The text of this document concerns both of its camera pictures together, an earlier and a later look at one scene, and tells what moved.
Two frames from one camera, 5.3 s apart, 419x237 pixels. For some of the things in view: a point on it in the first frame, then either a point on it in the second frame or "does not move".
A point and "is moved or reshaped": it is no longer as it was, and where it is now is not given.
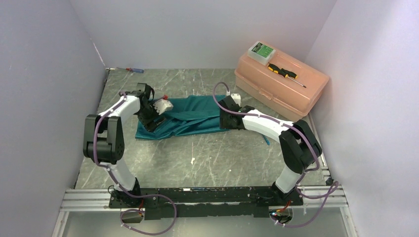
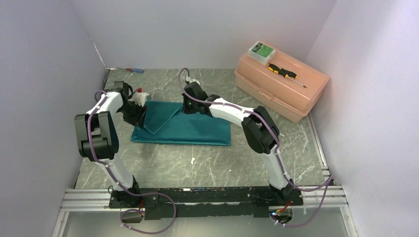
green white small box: (261, 53) does not move
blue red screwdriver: (133, 69) does not move
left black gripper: (149, 124) to (138, 119)
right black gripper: (224, 124) to (186, 110)
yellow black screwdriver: (284, 72) does not move
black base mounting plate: (159, 204) does not move
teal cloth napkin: (190, 115) is moved or reshaped
